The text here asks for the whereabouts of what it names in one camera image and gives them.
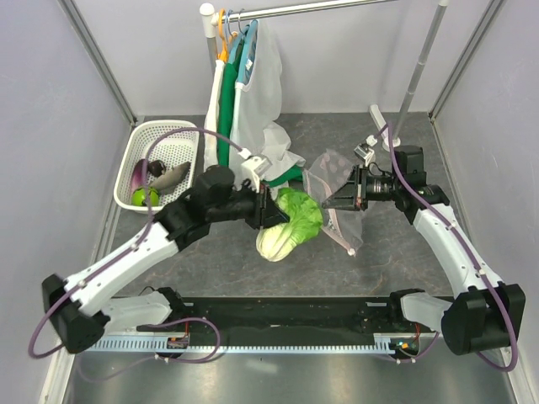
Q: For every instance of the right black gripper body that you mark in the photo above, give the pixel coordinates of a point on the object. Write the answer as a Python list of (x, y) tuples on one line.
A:
[(370, 188)]

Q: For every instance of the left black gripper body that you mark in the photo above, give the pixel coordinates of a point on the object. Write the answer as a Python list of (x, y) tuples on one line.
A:
[(249, 204)]

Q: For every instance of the green plastic lettuce head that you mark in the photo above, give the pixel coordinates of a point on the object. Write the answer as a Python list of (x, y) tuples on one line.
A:
[(305, 222)]

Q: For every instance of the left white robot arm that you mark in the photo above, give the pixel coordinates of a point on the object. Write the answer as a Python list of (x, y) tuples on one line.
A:
[(80, 306)]

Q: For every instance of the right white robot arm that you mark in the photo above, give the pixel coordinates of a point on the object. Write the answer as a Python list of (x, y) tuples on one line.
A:
[(485, 312)]

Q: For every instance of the white garment with trim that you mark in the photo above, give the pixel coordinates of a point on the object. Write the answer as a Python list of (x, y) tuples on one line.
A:
[(212, 115)]

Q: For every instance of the white mesh garment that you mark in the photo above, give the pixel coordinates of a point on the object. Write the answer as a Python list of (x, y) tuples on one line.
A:
[(257, 105)]

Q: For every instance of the white perforated plastic basket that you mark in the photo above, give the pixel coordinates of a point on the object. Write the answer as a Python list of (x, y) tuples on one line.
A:
[(170, 142)]

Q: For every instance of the green garment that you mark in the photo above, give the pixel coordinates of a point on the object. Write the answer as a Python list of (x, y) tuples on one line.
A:
[(226, 104)]

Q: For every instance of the orange clothes hanger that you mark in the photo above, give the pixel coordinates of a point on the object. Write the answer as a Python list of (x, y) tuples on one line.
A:
[(222, 32)]

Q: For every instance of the light blue clothes hanger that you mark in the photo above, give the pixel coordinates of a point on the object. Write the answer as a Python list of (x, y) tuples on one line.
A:
[(244, 38)]

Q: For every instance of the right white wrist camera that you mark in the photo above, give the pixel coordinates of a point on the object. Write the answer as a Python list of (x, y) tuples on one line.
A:
[(365, 151)]

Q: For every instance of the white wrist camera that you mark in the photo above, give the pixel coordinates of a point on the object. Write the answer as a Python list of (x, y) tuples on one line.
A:
[(253, 169), (365, 151)]

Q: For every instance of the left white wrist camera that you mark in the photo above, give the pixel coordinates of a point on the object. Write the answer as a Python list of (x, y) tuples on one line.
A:
[(253, 169)]

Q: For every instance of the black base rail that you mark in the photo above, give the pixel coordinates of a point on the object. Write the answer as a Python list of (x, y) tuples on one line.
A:
[(371, 314)]

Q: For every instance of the white slotted cable duct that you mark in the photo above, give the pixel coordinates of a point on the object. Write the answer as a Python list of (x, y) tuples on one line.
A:
[(146, 343)]

